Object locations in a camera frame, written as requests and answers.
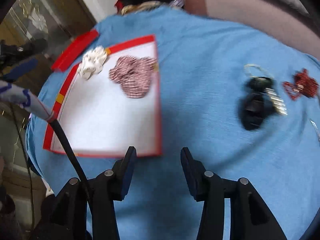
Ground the white dotted scrunchie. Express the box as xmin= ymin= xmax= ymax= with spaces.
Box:
xmin=77 ymin=46 xmax=108 ymax=80

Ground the pink folded blanket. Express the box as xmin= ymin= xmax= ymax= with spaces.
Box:
xmin=184 ymin=0 xmax=319 ymax=58

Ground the red checkered scrunchie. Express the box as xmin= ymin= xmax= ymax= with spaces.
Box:
xmin=109 ymin=55 xmax=157 ymax=99

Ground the red polka dot scrunchie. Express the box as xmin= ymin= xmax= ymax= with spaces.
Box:
xmin=282 ymin=68 xmax=319 ymax=101

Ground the blue bed sheet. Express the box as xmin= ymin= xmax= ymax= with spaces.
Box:
xmin=25 ymin=4 xmax=320 ymax=240

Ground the red white tray box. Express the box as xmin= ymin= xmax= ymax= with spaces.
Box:
xmin=53 ymin=35 xmax=162 ymax=158

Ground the silver hair clip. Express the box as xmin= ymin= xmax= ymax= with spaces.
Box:
xmin=265 ymin=88 xmax=287 ymax=115

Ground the black hair claw clip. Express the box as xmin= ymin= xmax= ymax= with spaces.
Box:
xmin=238 ymin=77 xmax=276 ymax=131

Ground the red box lid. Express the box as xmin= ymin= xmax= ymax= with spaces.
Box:
xmin=51 ymin=29 xmax=99 ymax=72

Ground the wooden glass door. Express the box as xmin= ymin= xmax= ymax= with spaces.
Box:
xmin=1 ymin=0 xmax=96 ymax=94

